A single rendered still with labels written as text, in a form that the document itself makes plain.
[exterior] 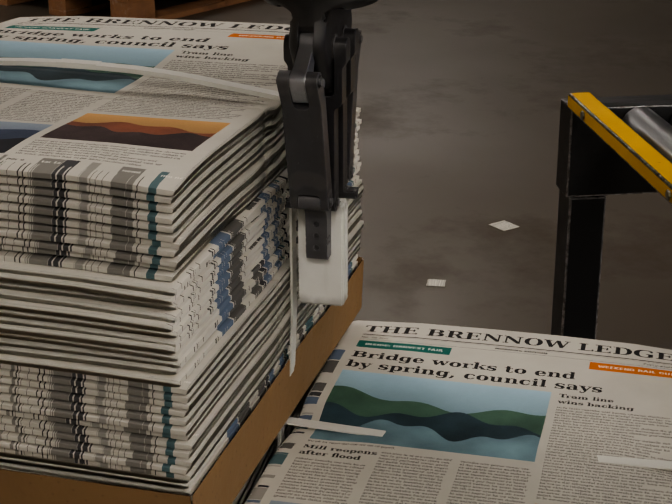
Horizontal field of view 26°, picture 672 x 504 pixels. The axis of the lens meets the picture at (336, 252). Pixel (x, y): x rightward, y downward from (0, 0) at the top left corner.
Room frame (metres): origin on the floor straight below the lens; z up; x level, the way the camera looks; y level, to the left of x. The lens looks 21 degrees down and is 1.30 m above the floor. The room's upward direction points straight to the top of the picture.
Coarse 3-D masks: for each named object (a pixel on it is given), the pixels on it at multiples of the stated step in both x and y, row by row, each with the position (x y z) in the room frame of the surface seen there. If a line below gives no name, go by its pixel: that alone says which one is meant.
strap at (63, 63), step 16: (0, 64) 0.94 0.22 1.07; (16, 64) 0.93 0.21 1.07; (32, 64) 0.93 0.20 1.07; (48, 64) 0.93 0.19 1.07; (64, 64) 0.92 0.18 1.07; (80, 64) 0.92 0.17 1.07; (96, 64) 0.92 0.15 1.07; (112, 64) 0.92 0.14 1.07; (192, 80) 0.90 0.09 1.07; (208, 80) 0.90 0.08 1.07; (224, 80) 0.90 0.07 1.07; (272, 96) 0.89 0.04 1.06
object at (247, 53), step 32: (0, 32) 1.07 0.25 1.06; (32, 32) 1.07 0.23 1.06; (64, 32) 1.07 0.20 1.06; (96, 32) 1.07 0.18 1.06; (128, 32) 1.06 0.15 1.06; (160, 32) 1.06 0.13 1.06; (192, 32) 1.06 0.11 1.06; (224, 32) 1.06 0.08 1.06; (256, 32) 1.06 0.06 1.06; (288, 32) 1.06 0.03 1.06; (128, 64) 0.98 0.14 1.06; (160, 64) 0.97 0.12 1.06; (192, 64) 0.97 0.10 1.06; (224, 64) 0.97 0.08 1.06; (256, 64) 0.97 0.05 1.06; (352, 224) 1.03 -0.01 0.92; (352, 256) 1.04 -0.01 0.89
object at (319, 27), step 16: (272, 0) 0.86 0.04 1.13; (288, 0) 0.85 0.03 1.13; (304, 0) 0.85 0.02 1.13; (320, 0) 0.85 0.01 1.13; (336, 0) 0.85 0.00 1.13; (352, 0) 0.85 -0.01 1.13; (368, 0) 0.86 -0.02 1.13; (304, 16) 0.85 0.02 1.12; (320, 16) 0.85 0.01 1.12; (336, 16) 0.87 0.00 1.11; (304, 32) 0.85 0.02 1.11; (320, 32) 0.84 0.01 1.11; (336, 32) 0.87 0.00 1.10; (320, 48) 0.84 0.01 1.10; (320, 64) 0.85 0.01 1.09
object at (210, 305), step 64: (0, 128) 0.81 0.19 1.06; (64, 128) 0.81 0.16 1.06; (128, 128) 0.81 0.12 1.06; (192, 128) 0.81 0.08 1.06; (256, 128) 0.85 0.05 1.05; (0, 192) 0.74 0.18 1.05; (64, 192) 0.73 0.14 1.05; (128, 192) 0.72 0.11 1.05; (192, 192) 0.74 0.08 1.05; (256, 192) 0.85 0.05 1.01; (0, 256) 0.74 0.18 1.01; (64, 256) 0.74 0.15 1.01; (128, 256) 0.72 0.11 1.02; (192, 256) 0.74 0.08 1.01; (256, 256) 0.83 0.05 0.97; (0, 320) 0.74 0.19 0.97; (64, 320) 0.72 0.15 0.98; (128, 320) 0.71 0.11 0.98; (192, 320) 0.73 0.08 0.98; (256, 320) 0.82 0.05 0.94; (0, 384) 0.74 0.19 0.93; (64, 384) 0.73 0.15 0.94; (128, 384) 0.71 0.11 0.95; (192, 384) 0.71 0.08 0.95; (256, 384) 0.82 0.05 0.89; (0, 448) 0.74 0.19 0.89; (64, 448) 0.73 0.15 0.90; (128, 448) 0.71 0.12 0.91; (192, 448) 0.71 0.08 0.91
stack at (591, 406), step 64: (320, 384) 0.95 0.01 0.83; (384, 384) 0.95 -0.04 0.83; (448, 384) 0.95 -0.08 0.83; (512, 384) 0.95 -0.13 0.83; (576, 384) 0.95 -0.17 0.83; (640, 384) 0.95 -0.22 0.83; (320, 448) 0.85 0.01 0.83; (384, 448) 0.85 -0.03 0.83; (448, 448) 0.85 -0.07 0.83; (512, 448) 0.85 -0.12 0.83; (576, 448) 0.86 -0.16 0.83; (640, 448) 0.86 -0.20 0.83
